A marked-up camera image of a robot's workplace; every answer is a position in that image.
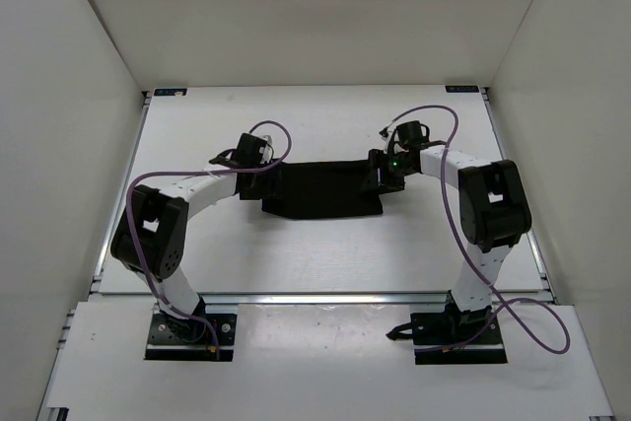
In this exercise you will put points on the black skirt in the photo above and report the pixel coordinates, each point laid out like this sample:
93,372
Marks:
323,190

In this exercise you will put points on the aluminium rail front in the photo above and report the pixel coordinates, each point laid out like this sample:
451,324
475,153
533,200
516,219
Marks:
326,299

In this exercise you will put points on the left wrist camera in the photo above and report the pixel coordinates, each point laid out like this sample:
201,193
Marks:
268,149

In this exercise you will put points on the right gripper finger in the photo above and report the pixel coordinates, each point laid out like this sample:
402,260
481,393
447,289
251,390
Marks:
375,159
370,189

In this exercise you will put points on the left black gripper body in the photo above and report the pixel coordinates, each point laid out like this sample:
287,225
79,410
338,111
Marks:
254,163

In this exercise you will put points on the blue label left corner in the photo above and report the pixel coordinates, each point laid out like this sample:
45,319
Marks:
170,92

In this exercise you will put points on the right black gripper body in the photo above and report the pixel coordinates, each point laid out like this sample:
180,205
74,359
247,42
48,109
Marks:
392,172

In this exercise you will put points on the blue label right corner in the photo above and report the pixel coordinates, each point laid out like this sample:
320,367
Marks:
462,89

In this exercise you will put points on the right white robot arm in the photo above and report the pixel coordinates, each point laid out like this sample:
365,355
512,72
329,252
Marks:
492,208

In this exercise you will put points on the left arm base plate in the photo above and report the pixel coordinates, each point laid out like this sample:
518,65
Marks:
174,339

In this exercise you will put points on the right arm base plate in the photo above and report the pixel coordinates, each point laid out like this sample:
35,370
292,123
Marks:
438,342

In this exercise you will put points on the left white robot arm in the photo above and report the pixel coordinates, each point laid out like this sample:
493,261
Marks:
150,237

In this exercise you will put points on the blue label corner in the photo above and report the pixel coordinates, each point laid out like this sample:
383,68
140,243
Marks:
170,92
462,89

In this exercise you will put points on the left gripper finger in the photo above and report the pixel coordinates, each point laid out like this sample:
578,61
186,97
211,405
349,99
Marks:
272,186
252,189

